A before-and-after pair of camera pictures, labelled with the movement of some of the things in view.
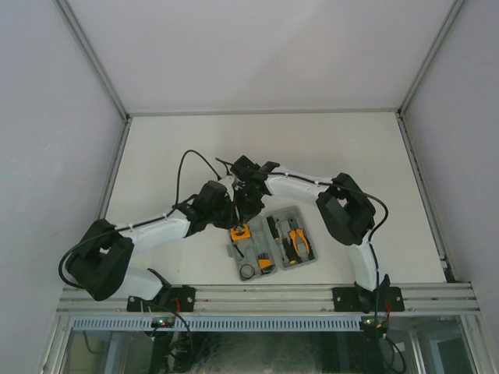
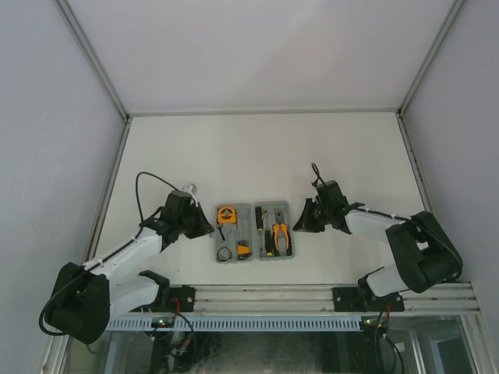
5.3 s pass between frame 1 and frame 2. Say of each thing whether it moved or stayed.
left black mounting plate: stayed
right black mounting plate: stayed
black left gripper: moved
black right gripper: moved
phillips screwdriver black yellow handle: moved
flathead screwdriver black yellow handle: moved
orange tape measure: moved
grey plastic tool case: moved
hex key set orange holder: moved
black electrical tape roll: moved
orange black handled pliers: moved
